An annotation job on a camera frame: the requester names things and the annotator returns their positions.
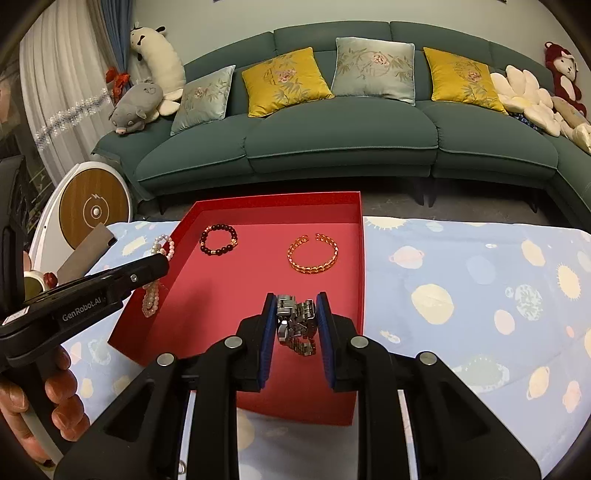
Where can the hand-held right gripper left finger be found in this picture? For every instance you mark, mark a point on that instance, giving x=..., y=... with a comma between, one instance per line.
x=269, y=344

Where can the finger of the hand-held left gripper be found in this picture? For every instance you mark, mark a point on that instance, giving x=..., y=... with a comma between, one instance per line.
x=141, y=272

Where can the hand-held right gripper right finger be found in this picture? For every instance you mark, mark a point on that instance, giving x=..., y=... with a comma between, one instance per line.
x=324, y=344

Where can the red tray box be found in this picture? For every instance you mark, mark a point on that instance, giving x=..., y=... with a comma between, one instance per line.
x=240, y=286

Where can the person's left hand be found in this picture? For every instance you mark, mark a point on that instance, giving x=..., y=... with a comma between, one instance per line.
x=64, y=397

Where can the small white green cup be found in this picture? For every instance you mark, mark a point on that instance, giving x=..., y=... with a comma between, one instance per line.
x=34, y=285

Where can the grey flat block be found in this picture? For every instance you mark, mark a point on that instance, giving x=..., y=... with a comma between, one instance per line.
x=85, y=256

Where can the white exercise machine wooden disc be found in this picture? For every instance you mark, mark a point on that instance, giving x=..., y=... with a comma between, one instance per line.
x=94, y=210

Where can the planet print blue blanket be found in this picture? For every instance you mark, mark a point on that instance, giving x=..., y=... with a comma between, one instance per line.
x=461, y=286

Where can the grey pig plush toy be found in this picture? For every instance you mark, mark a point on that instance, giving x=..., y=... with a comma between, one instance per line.
x=136, y=106

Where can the grey-blue embroidered cushion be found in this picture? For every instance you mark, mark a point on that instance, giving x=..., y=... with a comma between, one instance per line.
x=203, y=99
x=374, y=69

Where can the red curtain ornament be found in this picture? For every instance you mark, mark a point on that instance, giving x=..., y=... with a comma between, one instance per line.
x=115, y=78

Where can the white sheer curtain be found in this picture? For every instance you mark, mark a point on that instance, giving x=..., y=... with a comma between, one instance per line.
x=60, y=78

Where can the green sofa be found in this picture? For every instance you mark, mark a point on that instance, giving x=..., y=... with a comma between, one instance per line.
x=337, y=134

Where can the white cow plush toy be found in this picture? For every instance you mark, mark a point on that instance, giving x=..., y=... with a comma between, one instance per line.
x=159, y=60

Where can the blue curtain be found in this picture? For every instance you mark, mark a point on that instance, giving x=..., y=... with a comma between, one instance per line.
x=113, y=41

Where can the yellow embroidered cushion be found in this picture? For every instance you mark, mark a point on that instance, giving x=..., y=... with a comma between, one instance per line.
x=464, y=81
x=281, y=81

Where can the white flower-shaped cushion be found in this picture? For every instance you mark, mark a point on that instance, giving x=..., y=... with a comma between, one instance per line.
x=526, y=94

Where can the red monkey plush toy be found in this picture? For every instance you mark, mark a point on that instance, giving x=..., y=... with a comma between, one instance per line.
x=565, y=76

